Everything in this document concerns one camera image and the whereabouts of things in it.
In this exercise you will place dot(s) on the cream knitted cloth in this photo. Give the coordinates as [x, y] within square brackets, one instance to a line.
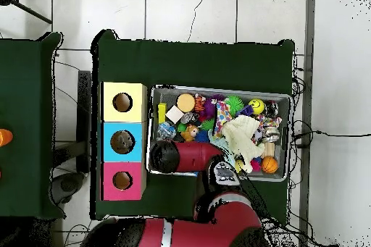
[243, 137]

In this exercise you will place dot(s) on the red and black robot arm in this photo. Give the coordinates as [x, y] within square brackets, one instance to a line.
[197, 157]

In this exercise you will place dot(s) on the small orange object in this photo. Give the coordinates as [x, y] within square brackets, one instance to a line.
[4, 138]

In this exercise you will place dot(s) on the purple spiky ball with eyes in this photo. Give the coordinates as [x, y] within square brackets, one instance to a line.
[207, 108]

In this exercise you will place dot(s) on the brown plush toy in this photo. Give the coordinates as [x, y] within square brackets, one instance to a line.
[189, 133]

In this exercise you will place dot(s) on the polka dot cloth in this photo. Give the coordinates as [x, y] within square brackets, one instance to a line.
[222, 114]

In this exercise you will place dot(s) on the wooden box with three holes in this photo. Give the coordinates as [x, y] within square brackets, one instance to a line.
[136, 142]

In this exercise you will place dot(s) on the yellow smiley ball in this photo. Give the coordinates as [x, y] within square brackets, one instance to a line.
[257, 107]

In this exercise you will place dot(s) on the clear mesh bin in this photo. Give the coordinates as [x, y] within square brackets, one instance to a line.
[275, 176]

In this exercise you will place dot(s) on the green cloth side table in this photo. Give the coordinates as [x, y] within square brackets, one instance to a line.
[29, 96]

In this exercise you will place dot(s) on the green spiky ball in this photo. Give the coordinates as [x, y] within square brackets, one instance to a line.
[234, 104]

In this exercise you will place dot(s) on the small orange basketball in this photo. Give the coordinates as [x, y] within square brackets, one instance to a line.
[269, 165]

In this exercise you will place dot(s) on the clear plastic packet blue label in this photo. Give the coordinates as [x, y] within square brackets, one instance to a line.
[166, 131]

